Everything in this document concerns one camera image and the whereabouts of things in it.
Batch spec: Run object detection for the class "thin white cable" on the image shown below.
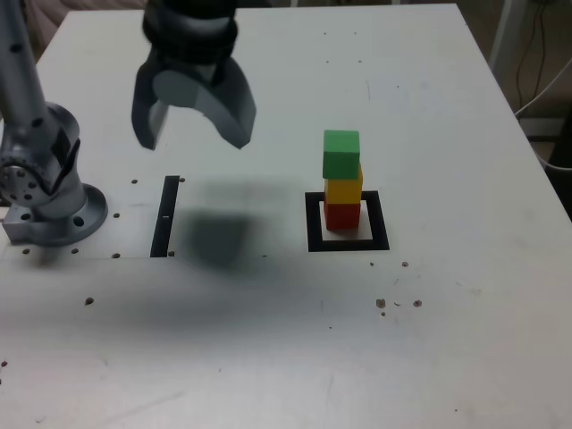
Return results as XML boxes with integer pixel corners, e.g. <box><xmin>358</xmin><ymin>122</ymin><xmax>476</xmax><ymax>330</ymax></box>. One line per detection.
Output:
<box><xmin>513</xmin><ymin>57</ymin><xmax>572</xmax><ymax>172</ymax></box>

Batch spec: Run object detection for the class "thin black cable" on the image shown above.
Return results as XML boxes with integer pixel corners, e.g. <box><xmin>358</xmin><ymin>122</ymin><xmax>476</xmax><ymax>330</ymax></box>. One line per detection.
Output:
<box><xmin>516</xmin><ymin>0</ymin><xmax>550</xmax><ymax>115</ymax></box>

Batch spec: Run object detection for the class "white metal post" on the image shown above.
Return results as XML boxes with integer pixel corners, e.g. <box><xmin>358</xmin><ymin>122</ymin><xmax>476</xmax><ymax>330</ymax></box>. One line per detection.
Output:
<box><xmin>489</xmin><ymin>0</ymin><xmax>528</xmax><ymax>77</ymax></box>

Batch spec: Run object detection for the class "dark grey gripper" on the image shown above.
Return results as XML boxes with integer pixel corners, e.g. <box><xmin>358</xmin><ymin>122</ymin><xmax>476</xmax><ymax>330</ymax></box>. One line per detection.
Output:
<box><xmin>131</xmin><ymin>47</ymin><xmax>259</xmax><ymax>152</ymax></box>

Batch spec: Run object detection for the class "grey shelf bar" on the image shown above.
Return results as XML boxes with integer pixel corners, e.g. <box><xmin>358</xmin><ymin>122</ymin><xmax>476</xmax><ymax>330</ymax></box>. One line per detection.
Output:
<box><xmin>520</xmin><ymin>116</ymin><xmax>572</xmax><ymax>142</ymax></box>

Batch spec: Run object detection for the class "black tape strip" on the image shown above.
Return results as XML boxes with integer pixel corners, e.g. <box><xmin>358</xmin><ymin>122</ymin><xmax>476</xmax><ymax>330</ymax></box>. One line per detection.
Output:
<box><xmin>149</xmin><ymin>175</ymin><xmax>181</xmax><ymax>259</ymax></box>

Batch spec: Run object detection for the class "green cube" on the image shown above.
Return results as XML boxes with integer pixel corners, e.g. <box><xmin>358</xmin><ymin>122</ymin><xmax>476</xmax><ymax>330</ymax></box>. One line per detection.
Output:
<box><xmin>322</xmin><ymin>129</ymin><xmax>361</xmax><ymax>181</ymax></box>

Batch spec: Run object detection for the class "black tape square outline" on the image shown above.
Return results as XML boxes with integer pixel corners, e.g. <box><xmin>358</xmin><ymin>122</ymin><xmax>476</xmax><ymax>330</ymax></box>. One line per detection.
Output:
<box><xmin>304</xmin><ymin>190</ymin><xmax>391</xmax><ymax>254</ymax></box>

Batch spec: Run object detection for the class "red cube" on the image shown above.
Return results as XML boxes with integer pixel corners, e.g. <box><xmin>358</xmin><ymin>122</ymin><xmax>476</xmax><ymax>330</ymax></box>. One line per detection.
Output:
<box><xmin>324</xmin><ymin>200</ymin><xmax>361</xmax><ymax>231</ymax></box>

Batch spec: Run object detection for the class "yellow cube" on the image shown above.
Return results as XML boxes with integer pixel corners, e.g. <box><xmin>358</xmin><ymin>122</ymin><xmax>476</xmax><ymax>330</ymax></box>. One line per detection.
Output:
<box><xmin>324</xmin><ymin>163</ymin><xmax>364</xmax><ymax>206</ymax></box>

